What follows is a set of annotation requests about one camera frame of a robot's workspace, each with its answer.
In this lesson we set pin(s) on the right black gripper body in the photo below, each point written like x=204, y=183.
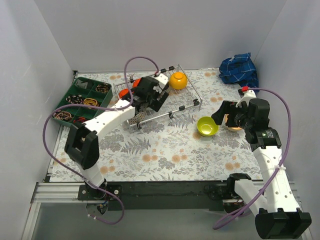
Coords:
x=231, y=111

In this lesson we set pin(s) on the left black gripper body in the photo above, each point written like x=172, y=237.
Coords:
x=155, y=100

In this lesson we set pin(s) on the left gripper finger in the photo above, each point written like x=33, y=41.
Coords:
x=159, y=102
x=150, y=103

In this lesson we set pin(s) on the lime green bowl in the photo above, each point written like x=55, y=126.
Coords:
x=206, y=126

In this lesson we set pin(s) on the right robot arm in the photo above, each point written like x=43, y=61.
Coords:
x=277, y=214

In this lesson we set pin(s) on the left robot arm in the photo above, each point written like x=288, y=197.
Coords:
x=82, y=144

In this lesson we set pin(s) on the black patterned bowl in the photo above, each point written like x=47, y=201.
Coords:
x=165, y=88

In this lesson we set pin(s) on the rear orange bowl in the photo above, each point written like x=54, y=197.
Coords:
x=136, y=83

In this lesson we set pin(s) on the orange bowl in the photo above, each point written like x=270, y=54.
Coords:
x=123, y=92
x=136, y=83

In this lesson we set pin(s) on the white brown patterned bowl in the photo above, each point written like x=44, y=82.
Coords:
x=137, y=118

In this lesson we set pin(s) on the front orange bowl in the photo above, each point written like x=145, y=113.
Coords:
x=123, y=92

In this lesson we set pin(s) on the yellow bowl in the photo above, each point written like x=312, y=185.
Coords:
x=178, y=80

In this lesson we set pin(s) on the floral table mat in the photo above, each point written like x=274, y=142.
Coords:
x=173, y=150

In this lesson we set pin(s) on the blue checked cloth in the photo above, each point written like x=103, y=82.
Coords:
x=239, y=69

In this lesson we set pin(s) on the green compartment organizer tray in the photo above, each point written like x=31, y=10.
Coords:
x=83, y=91

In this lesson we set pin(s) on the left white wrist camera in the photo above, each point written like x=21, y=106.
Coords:
x=162, y=80

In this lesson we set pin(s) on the metal wire dish rack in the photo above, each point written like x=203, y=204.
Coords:
x=177, y=100

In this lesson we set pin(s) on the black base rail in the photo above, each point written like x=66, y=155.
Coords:
x=164, y=195

